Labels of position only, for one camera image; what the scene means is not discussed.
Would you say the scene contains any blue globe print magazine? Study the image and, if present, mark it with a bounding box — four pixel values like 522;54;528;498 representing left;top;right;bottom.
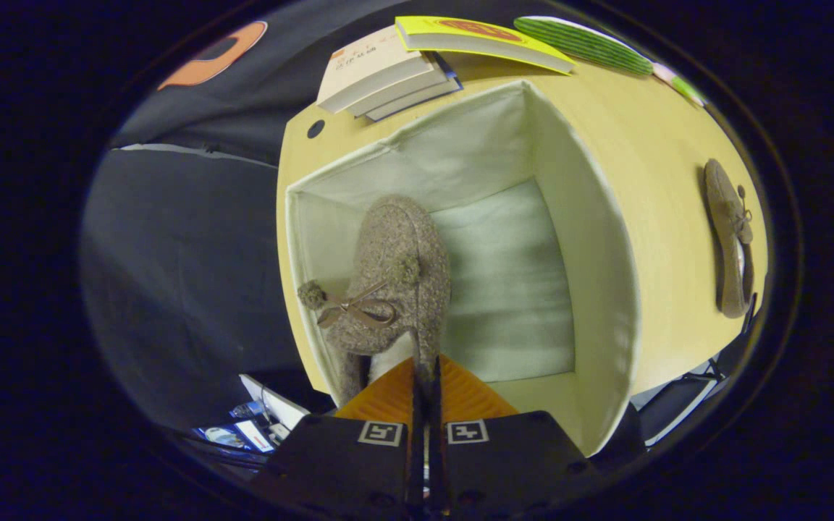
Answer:
196;402;291;454

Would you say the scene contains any pale green fabric storage box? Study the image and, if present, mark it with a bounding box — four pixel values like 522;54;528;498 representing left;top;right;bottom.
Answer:
285;80;641;457

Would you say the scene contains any watermelon slice plush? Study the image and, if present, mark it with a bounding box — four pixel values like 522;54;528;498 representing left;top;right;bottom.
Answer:
513;16;655;77

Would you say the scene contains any white flat board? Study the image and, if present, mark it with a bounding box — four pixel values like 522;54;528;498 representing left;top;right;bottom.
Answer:
240;374;309;428

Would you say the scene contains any beige cover book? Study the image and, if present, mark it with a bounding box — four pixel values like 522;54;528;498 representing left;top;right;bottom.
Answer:
316;25;432;114

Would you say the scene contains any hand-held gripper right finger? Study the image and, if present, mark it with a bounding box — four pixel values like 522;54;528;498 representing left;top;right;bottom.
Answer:
428;355;606;518

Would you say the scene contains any pink and green plush toy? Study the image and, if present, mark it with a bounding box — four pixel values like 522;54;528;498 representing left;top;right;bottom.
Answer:
652;62;709;108

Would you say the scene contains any blue-edged paperback book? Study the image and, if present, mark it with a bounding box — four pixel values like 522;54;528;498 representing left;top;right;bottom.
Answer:
366;71;463;122

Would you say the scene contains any black backdrop cloth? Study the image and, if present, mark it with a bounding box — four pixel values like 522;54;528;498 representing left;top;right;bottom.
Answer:
80;0;360;435

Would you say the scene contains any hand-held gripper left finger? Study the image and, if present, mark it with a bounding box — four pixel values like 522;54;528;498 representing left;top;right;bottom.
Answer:
250;356;425;518

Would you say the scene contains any white paperback book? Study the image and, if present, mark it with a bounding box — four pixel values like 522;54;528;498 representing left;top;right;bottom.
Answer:
348;62;454;118

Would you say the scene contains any yellow book with red emblem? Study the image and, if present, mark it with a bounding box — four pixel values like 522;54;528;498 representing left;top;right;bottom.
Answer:
395;16;577;75

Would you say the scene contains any brown fuzzy shoe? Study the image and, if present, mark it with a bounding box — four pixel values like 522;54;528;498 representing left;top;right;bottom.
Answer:
298;194;452;406
704;158;755;319

